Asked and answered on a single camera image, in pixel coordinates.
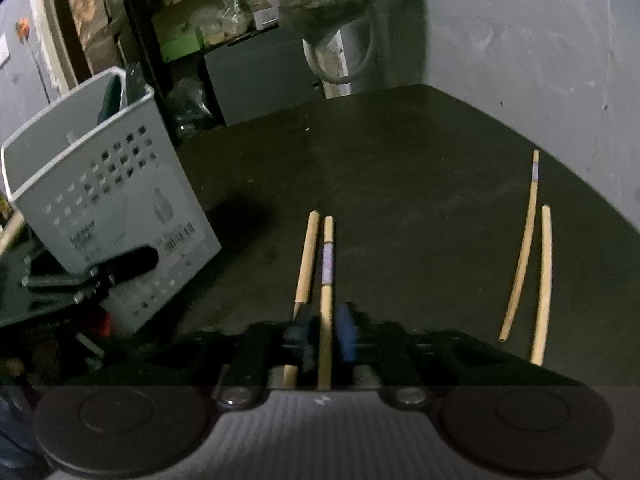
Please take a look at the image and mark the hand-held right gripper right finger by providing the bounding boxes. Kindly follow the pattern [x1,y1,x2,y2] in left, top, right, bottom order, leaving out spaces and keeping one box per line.
[334,302,556,408]

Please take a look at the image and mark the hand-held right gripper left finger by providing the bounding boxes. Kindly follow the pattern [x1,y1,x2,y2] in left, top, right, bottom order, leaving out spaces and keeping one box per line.
[145,312,321,408]

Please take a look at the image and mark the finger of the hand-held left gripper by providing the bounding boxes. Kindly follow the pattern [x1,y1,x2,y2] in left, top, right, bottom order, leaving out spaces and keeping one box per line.
[75,246,161,304]

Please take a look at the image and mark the banded wooden chopstick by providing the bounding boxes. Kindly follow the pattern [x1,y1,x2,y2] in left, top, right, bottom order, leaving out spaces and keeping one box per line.
[498,150,541,345]
[317,216,335,391]

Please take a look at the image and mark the white perforated utensil basket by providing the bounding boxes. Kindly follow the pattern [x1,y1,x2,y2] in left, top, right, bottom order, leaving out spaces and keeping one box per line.
[0,66,222,333]

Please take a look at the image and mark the plain wooden chopstick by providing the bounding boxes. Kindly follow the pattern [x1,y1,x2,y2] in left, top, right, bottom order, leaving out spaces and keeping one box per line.
[282,211,321,389]
[530,204,553,366]

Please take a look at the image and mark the dark green spoon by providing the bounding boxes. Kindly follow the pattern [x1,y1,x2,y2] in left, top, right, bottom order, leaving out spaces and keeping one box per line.
[97,74,127,126]

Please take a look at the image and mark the wooden counter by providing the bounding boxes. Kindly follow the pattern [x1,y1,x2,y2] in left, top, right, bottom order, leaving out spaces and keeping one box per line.
[0,209,27,257]

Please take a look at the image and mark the black plastic bag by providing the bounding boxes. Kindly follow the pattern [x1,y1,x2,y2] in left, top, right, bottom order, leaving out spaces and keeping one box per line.
[164,77,223,137]

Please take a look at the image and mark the green box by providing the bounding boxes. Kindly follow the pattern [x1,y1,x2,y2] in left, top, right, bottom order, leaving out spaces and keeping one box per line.
[159,27,207,62]

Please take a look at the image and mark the grey cabinet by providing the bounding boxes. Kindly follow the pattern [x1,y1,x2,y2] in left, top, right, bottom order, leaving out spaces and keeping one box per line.
[204,25,328,127]

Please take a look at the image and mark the dark wooden door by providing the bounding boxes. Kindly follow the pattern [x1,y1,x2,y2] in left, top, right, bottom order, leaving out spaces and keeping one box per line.
[64,0,133,83]

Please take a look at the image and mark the clear bags of food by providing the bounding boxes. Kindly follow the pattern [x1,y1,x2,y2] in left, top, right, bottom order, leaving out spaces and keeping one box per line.
[197,0,256,46]

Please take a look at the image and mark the small white box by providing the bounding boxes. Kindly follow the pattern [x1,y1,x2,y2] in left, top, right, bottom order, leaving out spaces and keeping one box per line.
[252,6,279,32]

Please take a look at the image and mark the white hanging cable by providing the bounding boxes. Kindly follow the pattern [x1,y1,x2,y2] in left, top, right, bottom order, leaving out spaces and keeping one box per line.
[21,35,53,103]

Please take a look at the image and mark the wooden door frame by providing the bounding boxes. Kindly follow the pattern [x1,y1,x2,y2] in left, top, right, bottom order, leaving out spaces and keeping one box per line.
[30,0,72,103]

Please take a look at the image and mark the grey hose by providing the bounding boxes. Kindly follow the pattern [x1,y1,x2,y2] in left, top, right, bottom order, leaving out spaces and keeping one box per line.
[301,10,382,87]

